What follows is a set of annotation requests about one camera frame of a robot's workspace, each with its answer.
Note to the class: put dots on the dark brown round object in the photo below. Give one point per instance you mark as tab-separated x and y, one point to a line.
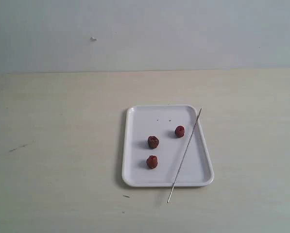
153	142

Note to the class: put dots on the thin metal skewer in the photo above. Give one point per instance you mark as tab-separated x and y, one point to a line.
184	155

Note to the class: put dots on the white plastic tray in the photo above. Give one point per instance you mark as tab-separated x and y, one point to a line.
164	145

